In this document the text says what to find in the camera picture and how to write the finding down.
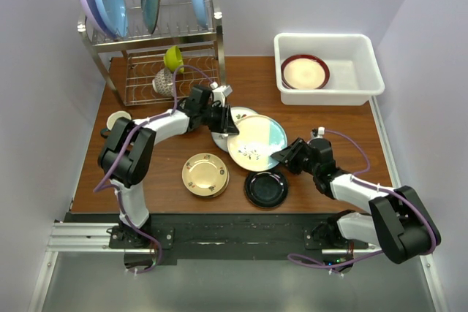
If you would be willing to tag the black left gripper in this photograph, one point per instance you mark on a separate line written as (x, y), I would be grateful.
(227, 124)

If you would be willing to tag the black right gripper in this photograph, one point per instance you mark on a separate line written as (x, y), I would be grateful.
(286, 156)

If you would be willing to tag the cream and teal plate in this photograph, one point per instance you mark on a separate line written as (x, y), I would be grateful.
(259, 137)

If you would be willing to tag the red rimmed cream plate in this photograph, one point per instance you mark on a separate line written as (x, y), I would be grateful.
(305, 72)

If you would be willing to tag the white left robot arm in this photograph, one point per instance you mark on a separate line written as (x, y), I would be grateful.
(126, 155)

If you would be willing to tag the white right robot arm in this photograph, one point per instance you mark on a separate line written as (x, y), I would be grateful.
(396, 220)

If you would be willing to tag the white plastic bin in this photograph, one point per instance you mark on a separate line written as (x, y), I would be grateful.
(355, 76)

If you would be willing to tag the white floral bottom plate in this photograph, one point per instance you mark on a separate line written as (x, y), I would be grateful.
(237, 113)

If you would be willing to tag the black small plate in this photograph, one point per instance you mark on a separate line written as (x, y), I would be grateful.
(267, 189)

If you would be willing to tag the cream yellow small plate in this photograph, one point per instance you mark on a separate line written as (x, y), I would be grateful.
(201, 159)

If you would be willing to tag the red patterned white bowl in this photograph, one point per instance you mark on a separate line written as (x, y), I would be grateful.
(163, 83)

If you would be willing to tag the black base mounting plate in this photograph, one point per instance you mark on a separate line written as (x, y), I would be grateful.
(251, 236)

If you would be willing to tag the steel dish rack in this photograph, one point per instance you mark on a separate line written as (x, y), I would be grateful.
(128, 65)

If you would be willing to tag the lime green bowl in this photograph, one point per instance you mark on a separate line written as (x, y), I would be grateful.
(173, 58)

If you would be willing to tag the dark green mug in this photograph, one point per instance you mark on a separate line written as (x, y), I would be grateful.
(104, 133)

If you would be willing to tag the light blue plate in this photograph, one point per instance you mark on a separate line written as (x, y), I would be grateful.
(114, 15)

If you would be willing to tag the purple plate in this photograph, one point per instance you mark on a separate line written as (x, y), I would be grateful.
(86, 1)

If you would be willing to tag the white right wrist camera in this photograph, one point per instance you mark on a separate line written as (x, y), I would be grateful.
(318, 133)

